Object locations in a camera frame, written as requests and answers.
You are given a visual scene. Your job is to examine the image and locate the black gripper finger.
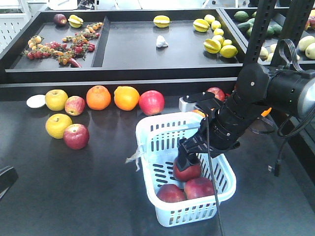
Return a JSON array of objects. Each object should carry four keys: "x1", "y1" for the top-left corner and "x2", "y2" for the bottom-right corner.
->
[{"x1": 0, "y1": 166, "x2": 19, "y2": 199}]

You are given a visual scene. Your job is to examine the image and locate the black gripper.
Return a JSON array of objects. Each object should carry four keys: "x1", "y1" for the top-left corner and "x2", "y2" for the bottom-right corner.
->
[{"x1": 177, "y1": 110, "x2": 240, "y2": 171}]

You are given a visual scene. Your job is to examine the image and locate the light blue plastic basket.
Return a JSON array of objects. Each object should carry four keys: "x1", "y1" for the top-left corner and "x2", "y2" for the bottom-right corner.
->
[{"x1": 126, "y1": 112, "x2": 236, "y2": 227}]

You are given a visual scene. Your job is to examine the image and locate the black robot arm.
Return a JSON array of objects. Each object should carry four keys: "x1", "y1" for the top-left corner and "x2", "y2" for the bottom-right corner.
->
[{"x1": 175, "y1": 39, "x2": 315, "y2": 171}]

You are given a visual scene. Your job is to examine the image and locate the orange near centre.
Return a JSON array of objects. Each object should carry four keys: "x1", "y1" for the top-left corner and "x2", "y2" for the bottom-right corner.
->
[{"x1": 192, "y1": 109, "x2": 206, "y2": 118}]

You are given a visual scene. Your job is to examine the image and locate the yellow apple front left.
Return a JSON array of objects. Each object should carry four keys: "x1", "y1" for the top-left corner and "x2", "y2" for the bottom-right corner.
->
[{"x1": 45, "y1": 113, "x2": 72, "y2": 139}]

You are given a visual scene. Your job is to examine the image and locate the red yellow apple back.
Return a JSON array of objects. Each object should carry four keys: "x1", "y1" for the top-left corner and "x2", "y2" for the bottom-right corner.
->
[{"x1": 206, "y1": 87, "x2": 225, "y2": 102}]

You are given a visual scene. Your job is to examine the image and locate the red apple beside yellow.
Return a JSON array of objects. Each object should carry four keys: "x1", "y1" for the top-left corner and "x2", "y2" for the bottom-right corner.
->
[{"x1": 63, "y1": 123, "x2": 90, "y2": 150}]

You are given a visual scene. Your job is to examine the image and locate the white round disc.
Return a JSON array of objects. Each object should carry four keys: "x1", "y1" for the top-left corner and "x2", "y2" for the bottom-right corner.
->
[{"x1": 26, "y1": 94, "x2": 46, "y2": 109}]

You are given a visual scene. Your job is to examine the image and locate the yellow apple back left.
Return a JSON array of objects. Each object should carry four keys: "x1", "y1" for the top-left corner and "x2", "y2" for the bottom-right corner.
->
[{"x1": 45, "y1": 89, "x2": 68, "y2": 111}]

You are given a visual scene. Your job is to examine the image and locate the large orange right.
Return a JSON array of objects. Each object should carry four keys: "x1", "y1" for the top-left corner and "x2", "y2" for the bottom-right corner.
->
[{"x1": 261, "y1": 107, "x2": 272, "y2": 117}]

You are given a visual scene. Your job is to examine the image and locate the small pink apple left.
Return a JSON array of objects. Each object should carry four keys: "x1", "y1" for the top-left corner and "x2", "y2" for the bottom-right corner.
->
[{"x1": 64, "y1": 95, "x2": 86, "y2": 116}]

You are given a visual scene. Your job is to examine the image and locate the orange far left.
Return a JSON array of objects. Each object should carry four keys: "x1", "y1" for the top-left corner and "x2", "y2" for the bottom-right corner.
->
[{"x1": 86, "y1": 85, "x2": 111, "y2": 111}]

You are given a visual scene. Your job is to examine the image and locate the black wooden produce stand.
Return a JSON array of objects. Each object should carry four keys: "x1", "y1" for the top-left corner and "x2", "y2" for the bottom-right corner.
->
[{"x1": 0, "y1": 8, "x2": 315, "y2": 236}]

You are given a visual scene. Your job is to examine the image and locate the white garlic bulb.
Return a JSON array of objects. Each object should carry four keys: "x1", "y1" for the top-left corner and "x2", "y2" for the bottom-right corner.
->
[{"x1": 156, "y1": 35, "x2": 169, "y2": 48}]

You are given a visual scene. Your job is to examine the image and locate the yellow starfruit centre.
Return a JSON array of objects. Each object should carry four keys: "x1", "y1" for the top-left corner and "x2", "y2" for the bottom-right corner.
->
[{"x1": 153, "y1": 15, "x2": 171, "y2": 28}]

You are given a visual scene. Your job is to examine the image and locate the dark plum back tray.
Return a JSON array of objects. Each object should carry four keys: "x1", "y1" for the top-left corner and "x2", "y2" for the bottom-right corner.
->
[{"x1": 53, "y1": 14, "x2": 67, "y2": 27}]

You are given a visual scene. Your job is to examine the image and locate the yellow starfruit left tray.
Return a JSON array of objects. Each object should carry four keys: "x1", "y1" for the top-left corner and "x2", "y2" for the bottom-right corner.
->
[{"x1": 68, "y1": 14, "x2": 84, "y2": 28}]

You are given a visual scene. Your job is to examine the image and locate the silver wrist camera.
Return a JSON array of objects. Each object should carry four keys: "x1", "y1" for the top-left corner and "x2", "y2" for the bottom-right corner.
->
[{"x1": 178, "y1": 92, "x2": 222, "y2": 114}]

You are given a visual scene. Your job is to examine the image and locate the black upright post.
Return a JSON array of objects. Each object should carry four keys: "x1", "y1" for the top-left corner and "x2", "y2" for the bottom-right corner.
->
[
  {"x1": 270, "y1": 0, "x2": 314, "y2": 72},
  {"x1": 243, "y1": 0, "x2": 276, "y2": 66}
]

